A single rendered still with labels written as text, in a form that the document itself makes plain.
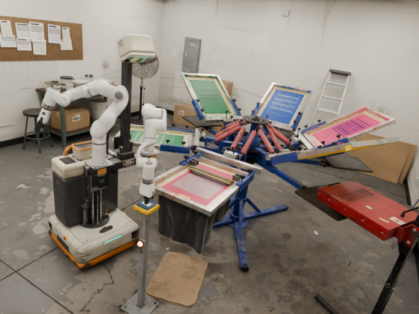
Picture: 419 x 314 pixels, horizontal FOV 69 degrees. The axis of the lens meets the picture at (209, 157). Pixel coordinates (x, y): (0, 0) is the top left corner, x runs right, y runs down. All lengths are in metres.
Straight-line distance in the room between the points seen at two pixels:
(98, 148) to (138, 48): 0.72
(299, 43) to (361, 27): 1.09
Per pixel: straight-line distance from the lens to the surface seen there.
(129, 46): 2.06
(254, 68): 6.79
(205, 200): 2.27
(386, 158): 6.50
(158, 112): 2.14
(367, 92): 6.37
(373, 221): 2.32
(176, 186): 2.42
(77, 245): 2.95
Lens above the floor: 2.11
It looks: 22 degrees down
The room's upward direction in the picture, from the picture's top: 8 degrees clockwise
